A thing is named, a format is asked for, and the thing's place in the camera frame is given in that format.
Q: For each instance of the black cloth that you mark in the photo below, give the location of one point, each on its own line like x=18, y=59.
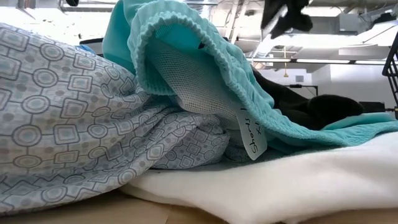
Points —
x=326, y=109

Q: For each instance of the navy white striped fabric basket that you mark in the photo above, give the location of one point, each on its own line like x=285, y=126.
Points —
x=95, y=45

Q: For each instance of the black partition panels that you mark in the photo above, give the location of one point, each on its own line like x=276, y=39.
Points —
x=373, y=107

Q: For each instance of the teal shorts with mesh lining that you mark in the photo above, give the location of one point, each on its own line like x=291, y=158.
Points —
x=217, y=62

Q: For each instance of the silver ceiling duct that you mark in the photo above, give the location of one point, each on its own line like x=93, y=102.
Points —
x=267, y=46

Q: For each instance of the white cloth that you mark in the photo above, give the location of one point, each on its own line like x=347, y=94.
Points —
x=280, y=186

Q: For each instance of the black frame stand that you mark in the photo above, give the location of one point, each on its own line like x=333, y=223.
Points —
x=301, y=86

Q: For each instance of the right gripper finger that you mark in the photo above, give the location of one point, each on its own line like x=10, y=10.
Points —
x=270, y=11
x=284, y=25

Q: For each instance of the ceiling light bar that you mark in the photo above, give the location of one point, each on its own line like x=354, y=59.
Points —
x=323, y=61
x=370, y=62
x=270, y=59

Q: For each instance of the grey blue patterned cloth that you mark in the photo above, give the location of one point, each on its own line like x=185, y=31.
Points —
x=62, y=109

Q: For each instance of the white handwritten paper tag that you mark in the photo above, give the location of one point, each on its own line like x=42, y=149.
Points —
x=253, y=137

